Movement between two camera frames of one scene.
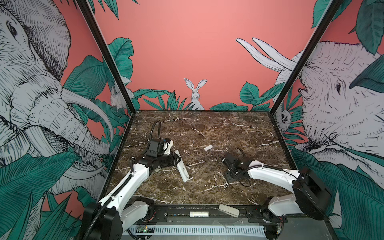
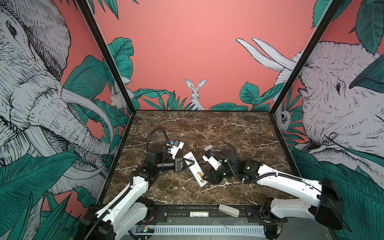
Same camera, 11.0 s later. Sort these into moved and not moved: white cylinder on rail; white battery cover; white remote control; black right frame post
Moved: white remote control
Not moved: black right frame post; white cylinder on rail; white battery cover
